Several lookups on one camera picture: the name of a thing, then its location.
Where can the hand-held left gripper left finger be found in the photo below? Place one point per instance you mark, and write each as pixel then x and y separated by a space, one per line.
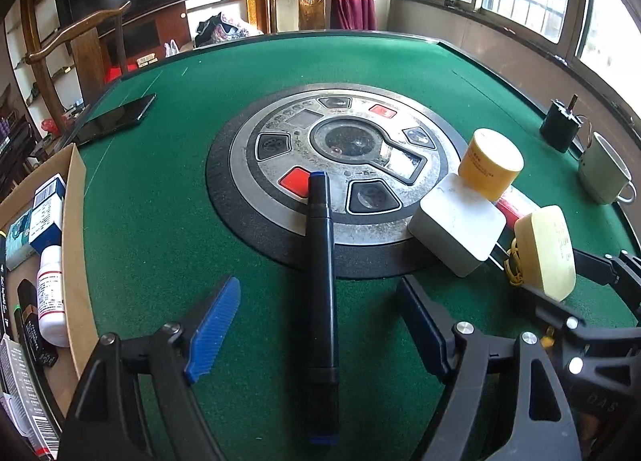
pixel 215 325

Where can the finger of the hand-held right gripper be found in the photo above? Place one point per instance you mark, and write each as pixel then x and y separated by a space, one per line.
pixel 581 335
pixel 601 265

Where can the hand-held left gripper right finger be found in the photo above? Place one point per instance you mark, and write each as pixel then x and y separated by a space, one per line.
pixel 420 325

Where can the black marker with blue ends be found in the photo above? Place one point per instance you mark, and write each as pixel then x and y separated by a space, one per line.
pixel 320 290

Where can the brown cardboard box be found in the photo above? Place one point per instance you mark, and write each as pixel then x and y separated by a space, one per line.
pixel 75 260

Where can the white plastic medicine bottle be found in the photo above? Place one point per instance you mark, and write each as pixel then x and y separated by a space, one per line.
pixel 50 300

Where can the cream oval case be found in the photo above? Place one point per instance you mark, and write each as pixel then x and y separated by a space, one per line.
pixel 548 250

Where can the yellow rubber bands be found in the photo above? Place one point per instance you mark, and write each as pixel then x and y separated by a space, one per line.
pixel 513 265

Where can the pale green mug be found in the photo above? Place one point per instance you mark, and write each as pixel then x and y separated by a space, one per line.
pixel 601 175

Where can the white square power adapter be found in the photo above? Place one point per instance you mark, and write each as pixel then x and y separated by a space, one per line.
pixel 455 225

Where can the red tube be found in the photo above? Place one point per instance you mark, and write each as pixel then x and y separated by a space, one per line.
pixel 513 205

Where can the small black motor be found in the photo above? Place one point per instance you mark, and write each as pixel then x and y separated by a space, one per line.
pixel 558 123

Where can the yellow round jar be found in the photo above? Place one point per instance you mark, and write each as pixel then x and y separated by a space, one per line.
pixel 485 165

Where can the round silver table control panel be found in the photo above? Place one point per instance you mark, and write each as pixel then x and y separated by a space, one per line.
pixel 250 175

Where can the blue and white medicine carton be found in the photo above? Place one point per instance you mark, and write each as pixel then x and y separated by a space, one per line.
pixel 47 220

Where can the white barcode carton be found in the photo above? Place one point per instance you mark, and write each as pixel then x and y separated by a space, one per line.
pixel 20 391

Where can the long black carton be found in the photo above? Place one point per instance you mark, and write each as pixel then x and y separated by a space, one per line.
pixel 4 290

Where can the teal and white carton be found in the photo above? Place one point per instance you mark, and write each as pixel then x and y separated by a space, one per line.
pixel 17 240

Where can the black smartphone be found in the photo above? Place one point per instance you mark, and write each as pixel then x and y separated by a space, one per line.
pixel 115 120

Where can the clear plastic bag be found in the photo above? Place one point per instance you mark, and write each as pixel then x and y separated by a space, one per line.
pixel 172 49

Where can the pile of clothes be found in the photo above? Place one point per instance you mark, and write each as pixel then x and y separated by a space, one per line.
pixel 225 30

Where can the brown wooden armchair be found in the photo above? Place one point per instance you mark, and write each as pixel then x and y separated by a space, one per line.
pixel 75 65

